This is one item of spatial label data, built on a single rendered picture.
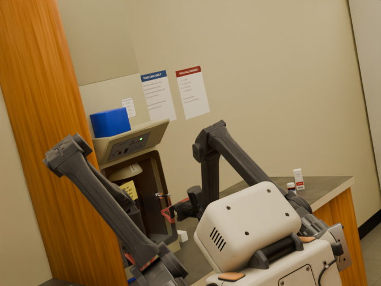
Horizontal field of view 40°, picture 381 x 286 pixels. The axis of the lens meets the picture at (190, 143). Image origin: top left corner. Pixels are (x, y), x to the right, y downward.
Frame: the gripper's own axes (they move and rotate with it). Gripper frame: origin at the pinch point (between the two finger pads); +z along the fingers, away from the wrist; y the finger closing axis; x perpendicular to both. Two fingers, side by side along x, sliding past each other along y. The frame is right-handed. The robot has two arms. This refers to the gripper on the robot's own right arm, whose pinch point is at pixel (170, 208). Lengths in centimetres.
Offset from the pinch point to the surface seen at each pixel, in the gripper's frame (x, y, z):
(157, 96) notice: -41, -52, 50
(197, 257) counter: 20.4, 0.0, -9.6
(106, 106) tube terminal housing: -46.6, 14.7, 7.0
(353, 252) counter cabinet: 60, -100, -23
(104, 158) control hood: -29.1, 25.5, 1.5
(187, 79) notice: -45, -77, 50
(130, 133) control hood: -35.6, 15.6, -4.6
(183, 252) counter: 20.7, -2.7, 0.8
